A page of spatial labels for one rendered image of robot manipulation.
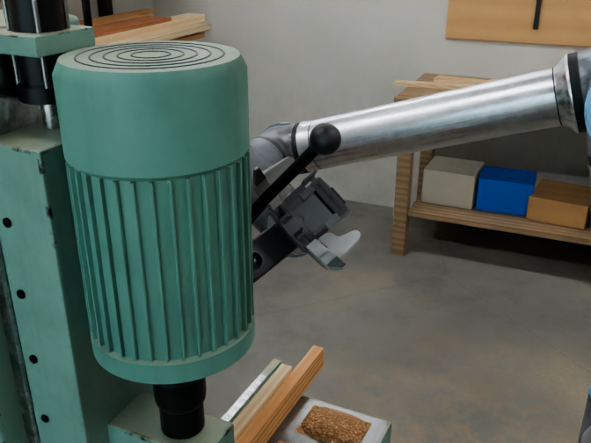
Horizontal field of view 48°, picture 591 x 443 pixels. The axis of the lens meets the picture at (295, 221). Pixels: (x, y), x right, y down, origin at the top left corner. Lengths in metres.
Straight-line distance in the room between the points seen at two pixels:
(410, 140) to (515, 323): 2.14
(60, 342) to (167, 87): 0.33
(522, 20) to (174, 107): 3.31
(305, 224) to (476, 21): 3.05
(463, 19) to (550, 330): 1.71
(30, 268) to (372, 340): 2.27
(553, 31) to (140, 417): 3.25
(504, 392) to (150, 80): 2.30
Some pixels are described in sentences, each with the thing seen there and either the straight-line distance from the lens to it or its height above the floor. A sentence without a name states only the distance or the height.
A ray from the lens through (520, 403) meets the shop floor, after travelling 2.68.
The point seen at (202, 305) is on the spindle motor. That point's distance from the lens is 0.65.
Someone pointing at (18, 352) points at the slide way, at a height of 1.17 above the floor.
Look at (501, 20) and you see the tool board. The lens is 3.80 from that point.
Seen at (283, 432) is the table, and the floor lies 0.90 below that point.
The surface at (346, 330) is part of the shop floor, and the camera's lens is 2.95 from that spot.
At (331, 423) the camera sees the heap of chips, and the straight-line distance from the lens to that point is 1.07.
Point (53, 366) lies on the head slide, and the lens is 0.80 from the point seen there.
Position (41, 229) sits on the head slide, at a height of 1.34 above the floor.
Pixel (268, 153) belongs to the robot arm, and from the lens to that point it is 1.09.
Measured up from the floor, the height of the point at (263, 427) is 0.94.
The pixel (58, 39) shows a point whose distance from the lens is 0.70.
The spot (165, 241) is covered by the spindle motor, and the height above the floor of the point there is 1.35.
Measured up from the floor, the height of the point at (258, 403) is 0.95.
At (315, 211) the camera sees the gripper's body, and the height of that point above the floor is 1.28.
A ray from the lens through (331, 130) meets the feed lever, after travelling 0.72.
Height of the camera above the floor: 1.61
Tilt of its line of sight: 24 degrees down
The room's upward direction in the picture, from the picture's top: straight up
